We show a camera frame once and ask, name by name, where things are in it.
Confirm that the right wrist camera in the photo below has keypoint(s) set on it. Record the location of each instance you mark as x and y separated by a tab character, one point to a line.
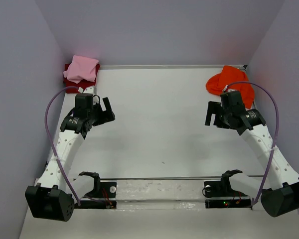
227	89

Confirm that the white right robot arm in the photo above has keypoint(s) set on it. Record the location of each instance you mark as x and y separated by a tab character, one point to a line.
278	191

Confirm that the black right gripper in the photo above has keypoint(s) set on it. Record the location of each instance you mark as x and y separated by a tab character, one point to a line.
214	107

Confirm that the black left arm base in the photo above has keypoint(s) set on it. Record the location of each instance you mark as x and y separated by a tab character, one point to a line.
104	198

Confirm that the pink folded t shirt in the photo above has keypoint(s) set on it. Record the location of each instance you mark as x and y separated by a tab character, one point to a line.
81	68

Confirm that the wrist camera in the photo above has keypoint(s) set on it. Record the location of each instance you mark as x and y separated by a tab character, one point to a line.
227	89
90	90

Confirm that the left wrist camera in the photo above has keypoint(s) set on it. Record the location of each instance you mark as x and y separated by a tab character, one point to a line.
90	90

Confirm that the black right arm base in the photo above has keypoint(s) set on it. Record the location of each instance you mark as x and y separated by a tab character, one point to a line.
226	198

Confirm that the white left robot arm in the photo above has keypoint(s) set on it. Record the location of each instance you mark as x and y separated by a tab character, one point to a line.
54	196

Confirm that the dark red folded t shirt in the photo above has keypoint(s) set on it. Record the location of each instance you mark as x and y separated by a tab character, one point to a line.
83	83

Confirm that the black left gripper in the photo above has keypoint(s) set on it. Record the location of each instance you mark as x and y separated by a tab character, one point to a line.
109	113

